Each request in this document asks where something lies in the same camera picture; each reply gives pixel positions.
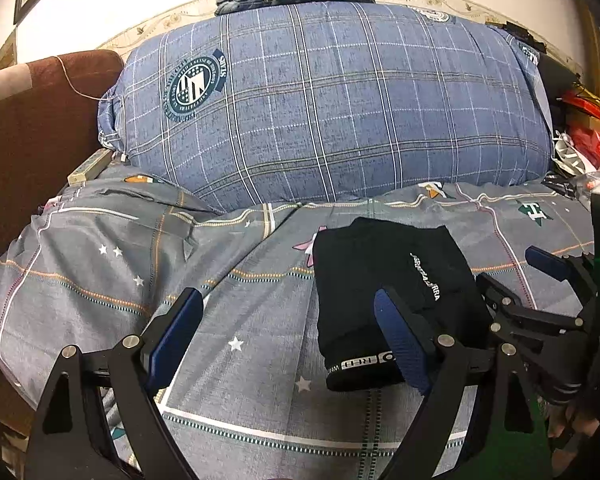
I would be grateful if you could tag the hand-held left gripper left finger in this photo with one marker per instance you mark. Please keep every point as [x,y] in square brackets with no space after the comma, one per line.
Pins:
[172,340]

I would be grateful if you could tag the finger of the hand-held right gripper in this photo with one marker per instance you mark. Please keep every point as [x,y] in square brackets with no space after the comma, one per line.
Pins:
[545,262]
[510,310]

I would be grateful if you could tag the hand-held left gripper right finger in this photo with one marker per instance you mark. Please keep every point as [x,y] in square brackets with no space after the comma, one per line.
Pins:
[402,340]

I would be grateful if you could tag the black pants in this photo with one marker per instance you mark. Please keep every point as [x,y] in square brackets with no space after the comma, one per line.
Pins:
[370,280]

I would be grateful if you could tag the person's right hand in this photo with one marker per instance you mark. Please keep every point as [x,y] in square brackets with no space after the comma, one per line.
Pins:
[560,427]

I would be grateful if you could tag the grey printed bedsheet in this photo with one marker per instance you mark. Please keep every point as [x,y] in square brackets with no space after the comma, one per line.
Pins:
[130,260]

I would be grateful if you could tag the clear plastic bag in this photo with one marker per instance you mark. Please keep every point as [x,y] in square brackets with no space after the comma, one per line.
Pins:
[597,180]

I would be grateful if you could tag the white printed plastic bag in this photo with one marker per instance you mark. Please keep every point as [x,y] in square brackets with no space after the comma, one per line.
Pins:
[572,157]

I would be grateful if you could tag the red packets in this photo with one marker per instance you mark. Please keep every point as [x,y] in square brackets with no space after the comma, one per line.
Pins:
[590,140]

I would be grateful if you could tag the brown sofa armrest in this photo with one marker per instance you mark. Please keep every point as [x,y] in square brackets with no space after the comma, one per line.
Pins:
[30,150]

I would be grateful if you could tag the blue plaid folded quilt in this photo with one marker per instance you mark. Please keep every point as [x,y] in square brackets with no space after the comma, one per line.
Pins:
[330,110]

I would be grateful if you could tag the white cloth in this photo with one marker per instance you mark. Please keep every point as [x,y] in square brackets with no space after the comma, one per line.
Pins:
[2,85]

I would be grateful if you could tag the dark blue jeans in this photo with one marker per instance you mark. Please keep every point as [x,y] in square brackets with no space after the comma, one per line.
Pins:
[290,0]

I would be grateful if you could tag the pale wooden bed rail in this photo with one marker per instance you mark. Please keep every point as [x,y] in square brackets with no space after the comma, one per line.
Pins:
[90,167]

